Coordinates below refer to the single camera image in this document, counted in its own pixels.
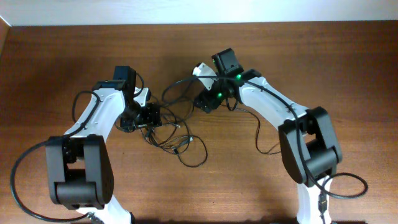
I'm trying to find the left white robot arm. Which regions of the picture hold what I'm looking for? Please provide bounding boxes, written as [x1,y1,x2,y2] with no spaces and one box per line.
[45,66,162,223]

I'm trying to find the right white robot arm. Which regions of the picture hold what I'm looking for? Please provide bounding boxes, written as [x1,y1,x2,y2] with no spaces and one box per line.
[192,49,342,223]

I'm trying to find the black usb cable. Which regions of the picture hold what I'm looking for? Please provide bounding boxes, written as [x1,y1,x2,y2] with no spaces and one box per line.
[136,93,208,169]

